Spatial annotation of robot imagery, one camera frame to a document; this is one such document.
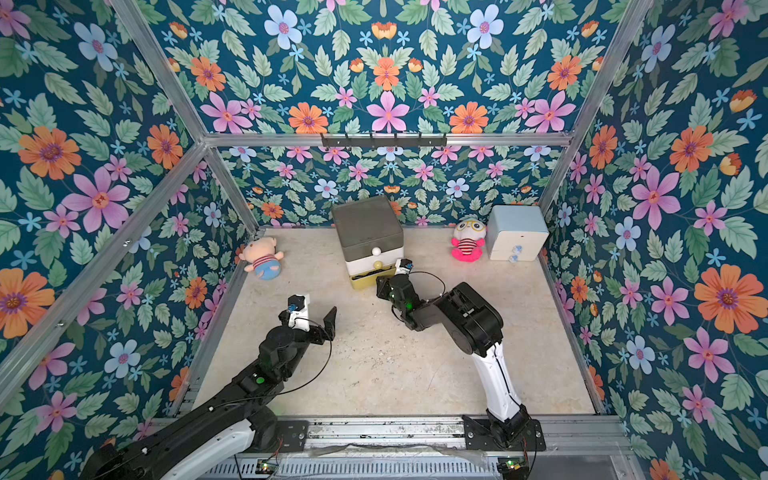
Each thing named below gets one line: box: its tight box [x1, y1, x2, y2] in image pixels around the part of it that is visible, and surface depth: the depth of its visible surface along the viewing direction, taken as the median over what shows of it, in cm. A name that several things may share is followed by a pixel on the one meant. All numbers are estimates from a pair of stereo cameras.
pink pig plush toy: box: [235, 237, 284, 281], surface depth 106 cm
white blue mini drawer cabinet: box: [486, 205, 550, 263], surface depth 105 cm
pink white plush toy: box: [450, 219, 487, 263], surface depth 112 cm
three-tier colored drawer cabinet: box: [332, 196, 404, 290], surface depth 98 cm
